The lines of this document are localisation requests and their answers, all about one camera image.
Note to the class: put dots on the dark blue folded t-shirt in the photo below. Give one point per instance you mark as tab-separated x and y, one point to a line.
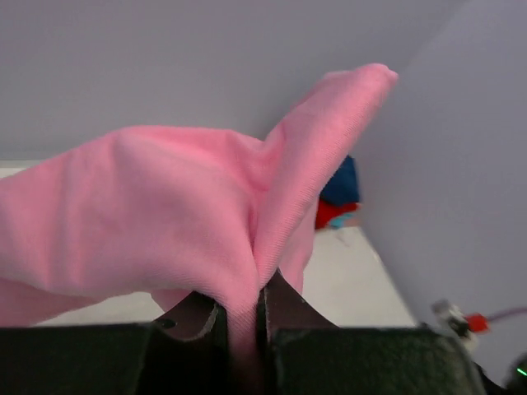
343	187

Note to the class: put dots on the pink t-shirt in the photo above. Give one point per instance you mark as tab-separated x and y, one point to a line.
167	210

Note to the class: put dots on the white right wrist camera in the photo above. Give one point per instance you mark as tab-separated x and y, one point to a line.
465	326

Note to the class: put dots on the red folded t-shirt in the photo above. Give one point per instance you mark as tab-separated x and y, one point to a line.
326	211

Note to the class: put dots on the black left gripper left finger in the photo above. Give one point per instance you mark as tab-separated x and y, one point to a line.
191	349

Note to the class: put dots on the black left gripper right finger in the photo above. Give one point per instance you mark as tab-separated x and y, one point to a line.
287	330

